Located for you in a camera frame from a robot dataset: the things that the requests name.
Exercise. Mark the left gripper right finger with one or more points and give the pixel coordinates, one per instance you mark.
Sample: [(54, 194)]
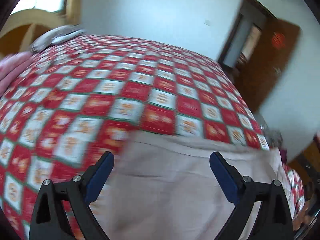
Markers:
[(273, 220)]

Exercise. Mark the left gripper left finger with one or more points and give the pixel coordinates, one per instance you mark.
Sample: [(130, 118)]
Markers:
[(49, 219)]

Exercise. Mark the pale pink puffer jacket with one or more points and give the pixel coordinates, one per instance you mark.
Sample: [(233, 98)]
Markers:
[(162, 186)]

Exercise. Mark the dark red cloth on floor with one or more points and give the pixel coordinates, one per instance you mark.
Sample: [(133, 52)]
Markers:
[(283, 155)]

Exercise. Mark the grey cloth pile on floor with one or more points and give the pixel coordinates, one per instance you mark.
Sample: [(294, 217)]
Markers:
[(273, 137)]

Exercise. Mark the brown wooden dresser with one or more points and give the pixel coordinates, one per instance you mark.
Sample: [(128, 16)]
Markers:
[(306, 164)]

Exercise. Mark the red checkered bed quilt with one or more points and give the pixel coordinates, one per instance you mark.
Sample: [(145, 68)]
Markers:
[(61, 114)]

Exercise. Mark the brown wooden door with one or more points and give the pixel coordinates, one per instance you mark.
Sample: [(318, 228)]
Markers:
[(257, 79)]

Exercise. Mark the pink folded blanket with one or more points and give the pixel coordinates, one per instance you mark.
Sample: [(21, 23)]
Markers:
[(12, 66)]

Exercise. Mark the red double happiness sticker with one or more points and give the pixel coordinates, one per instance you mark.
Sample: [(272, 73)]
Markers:
[(278, 40)]

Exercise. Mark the grey striped pillow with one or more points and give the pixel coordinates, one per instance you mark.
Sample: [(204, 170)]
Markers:
[(56, 36)]

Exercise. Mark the yellow curtain right of window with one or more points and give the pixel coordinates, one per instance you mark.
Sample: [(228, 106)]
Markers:
[(73, 11)]

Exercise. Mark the cream wooden headboard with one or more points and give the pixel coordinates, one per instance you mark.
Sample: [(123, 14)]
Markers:
[(24, 27)]

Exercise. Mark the silver door handle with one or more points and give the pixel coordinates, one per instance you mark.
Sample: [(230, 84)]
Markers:
[(277, 71)]

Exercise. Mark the white wall switch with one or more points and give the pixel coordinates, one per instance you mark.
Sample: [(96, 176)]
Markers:
[(207, 22)]

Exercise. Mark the dark brown door frame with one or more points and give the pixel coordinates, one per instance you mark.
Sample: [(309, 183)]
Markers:
[(251, 14)]

